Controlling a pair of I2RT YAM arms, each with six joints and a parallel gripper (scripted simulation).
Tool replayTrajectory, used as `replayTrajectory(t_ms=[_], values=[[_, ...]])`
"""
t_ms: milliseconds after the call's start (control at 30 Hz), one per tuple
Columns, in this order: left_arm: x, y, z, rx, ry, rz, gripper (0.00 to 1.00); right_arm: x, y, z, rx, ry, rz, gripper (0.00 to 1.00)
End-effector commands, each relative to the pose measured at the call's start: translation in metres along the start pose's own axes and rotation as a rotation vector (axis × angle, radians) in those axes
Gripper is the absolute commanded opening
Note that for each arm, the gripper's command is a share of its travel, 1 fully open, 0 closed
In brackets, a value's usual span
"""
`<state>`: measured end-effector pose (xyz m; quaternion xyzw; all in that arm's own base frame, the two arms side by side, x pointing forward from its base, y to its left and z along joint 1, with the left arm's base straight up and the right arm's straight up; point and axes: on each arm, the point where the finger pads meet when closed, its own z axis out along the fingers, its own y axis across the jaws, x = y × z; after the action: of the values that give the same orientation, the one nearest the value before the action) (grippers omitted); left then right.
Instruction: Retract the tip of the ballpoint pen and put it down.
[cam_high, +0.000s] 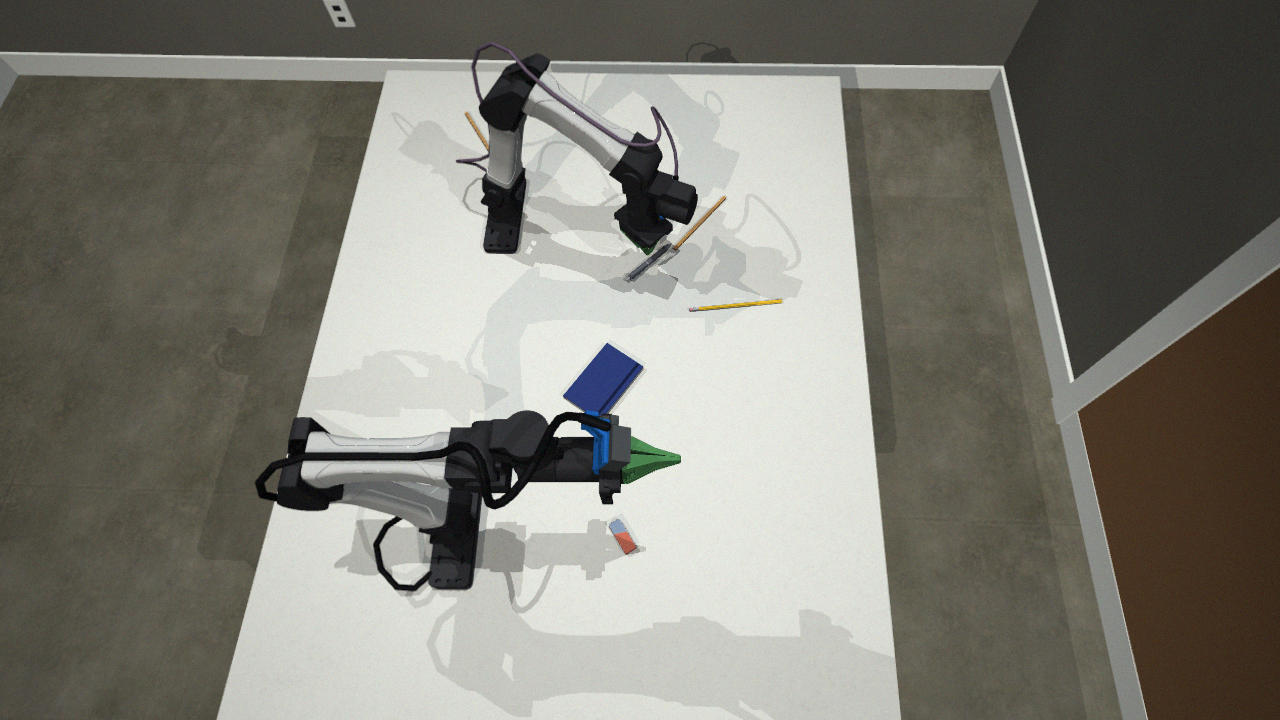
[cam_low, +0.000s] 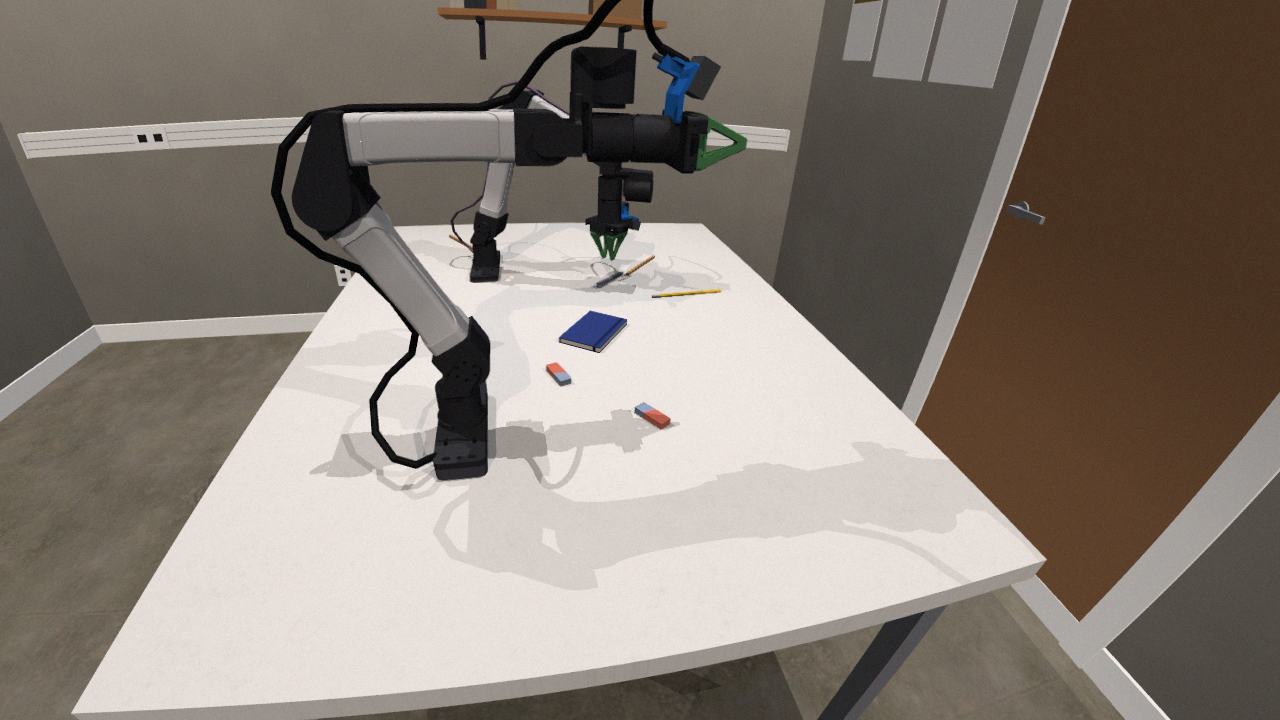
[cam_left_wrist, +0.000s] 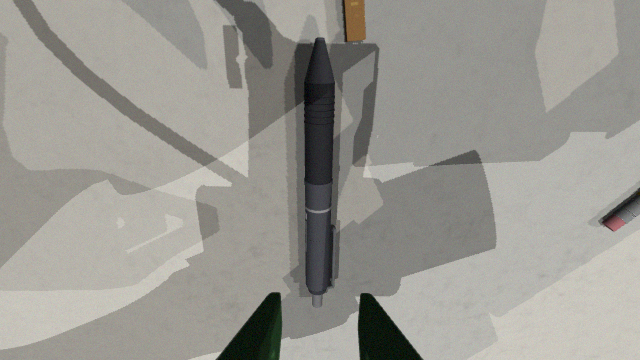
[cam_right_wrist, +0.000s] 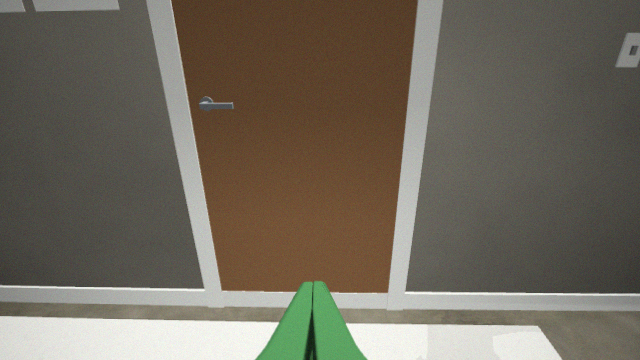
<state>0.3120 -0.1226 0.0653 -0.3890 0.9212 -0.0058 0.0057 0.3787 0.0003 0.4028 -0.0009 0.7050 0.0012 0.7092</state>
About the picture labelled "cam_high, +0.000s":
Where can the tan thin rod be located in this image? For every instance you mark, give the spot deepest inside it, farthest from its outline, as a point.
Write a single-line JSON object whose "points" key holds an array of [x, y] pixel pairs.
{"points": [[477, 130], [699, 223]]}

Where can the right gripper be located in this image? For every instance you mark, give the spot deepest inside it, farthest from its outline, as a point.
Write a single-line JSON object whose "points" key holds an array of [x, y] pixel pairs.
{"points": [[584, 456]]}

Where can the dark grey ballpoint pen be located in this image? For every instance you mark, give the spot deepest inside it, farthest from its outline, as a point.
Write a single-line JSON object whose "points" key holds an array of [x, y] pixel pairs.
{"points": [[647, 263]]}

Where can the red and blue eraser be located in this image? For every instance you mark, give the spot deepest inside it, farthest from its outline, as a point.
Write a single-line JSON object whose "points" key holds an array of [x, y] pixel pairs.
{"points": [[622, 536]]}

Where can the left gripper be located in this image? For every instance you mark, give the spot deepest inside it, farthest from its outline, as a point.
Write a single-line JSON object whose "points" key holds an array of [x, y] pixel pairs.
{"points": [[648, 228]]}

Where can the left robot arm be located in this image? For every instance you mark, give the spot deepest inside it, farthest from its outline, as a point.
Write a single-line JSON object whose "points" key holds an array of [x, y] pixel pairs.
{"points": [[548, 101]]}

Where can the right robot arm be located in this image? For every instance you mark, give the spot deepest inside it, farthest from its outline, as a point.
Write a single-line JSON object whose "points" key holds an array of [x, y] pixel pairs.
{"points": [[383, 474]]}

